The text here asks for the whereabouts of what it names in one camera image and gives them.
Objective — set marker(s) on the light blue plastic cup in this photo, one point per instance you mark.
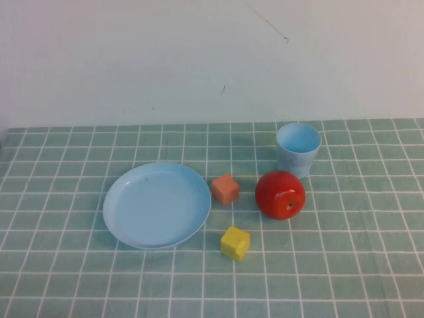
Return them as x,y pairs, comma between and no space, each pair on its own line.
296,164

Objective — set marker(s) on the light blue plastic plate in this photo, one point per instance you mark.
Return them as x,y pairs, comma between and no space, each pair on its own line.
155,208

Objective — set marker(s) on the orange cube block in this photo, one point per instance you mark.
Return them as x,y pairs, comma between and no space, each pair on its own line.
225,190

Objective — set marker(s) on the green checked tablecloth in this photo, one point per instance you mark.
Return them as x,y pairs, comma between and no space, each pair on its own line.
348,258

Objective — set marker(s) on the red toy apple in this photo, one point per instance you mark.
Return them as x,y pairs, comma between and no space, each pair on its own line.
276,192

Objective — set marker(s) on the yellow cube block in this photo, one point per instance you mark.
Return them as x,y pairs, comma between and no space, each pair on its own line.
232,243

